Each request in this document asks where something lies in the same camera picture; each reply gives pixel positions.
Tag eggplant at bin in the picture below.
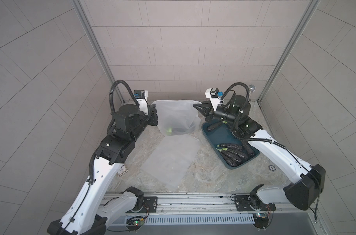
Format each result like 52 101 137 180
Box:
206 121 225 132
217 143 243 151

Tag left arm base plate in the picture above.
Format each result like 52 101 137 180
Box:
127 196 158 213

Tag small printed card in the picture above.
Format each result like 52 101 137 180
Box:
117 165 128 177

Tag eggplant at bin back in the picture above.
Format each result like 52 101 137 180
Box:
206 121 225 132

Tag clear zip-top bag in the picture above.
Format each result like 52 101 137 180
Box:
141 134 200 190
153 100 201 136

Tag right controller board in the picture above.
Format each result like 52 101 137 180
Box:
252 212 270 230

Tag eggplant at bin front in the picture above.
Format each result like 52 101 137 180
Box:
217 143 243 151

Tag blue poker chip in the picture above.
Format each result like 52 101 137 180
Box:
269 164 276 171

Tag teal plastic bin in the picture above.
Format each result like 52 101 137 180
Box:
201 121 260 169

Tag left controller board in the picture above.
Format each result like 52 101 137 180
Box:
126 216 145 231

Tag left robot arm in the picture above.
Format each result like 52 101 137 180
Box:
47 99 158 235

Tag controller board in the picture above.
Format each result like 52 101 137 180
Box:
252 212 270 230
126 216 145 231

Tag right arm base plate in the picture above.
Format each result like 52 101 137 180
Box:
231 194 276 212

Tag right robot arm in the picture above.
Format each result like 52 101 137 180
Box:
193 95 326 211

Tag aluminium mounting rail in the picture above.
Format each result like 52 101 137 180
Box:
73 192 318 216

